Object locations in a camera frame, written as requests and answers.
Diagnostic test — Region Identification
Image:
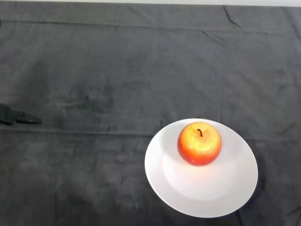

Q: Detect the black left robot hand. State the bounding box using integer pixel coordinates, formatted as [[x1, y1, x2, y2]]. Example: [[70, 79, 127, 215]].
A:
[[0, 104, 42, 125]]

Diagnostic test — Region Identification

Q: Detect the black cloth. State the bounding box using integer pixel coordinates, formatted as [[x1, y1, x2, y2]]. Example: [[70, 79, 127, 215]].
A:
[[0, 1, 301, 226]]

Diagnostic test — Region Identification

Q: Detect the white round plate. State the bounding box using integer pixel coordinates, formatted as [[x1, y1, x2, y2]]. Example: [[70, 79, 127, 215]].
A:
[[144, 118, 259, 218]]

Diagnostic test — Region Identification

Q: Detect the red yellow apple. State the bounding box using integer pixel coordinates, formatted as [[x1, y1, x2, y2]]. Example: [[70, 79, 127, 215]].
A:
[[177, 122, 222, 167]]

